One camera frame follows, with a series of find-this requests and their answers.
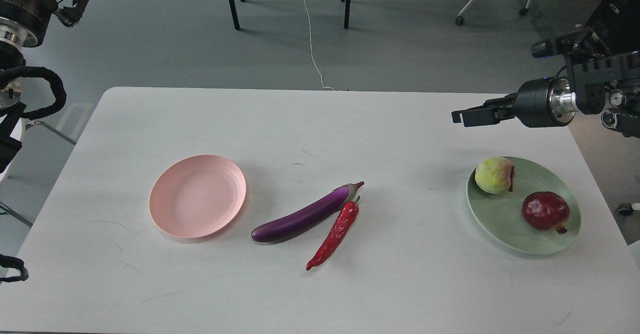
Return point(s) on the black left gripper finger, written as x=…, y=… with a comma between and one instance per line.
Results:
x=69, y=16

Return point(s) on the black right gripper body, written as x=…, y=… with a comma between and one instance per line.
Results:
x=545, y=103

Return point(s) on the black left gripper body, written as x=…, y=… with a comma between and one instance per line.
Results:
x=23, y=23

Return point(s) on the green yellow apple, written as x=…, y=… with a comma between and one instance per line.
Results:
x=495, y=175

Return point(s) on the red pomegranate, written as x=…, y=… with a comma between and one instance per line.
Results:
x=546, y=211

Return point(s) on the red chili pepper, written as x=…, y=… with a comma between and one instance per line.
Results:
x=342, y=225

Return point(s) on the purple eggplant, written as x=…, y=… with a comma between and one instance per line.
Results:
x=296, y=223

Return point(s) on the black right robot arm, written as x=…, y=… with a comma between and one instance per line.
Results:
x=601, y=61

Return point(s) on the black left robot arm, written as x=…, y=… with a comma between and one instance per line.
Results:
x=12, y=68

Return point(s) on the green plate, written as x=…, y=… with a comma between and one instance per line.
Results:
x=500, y=215

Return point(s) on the pink plate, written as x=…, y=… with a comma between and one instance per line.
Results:
x=197, y=196

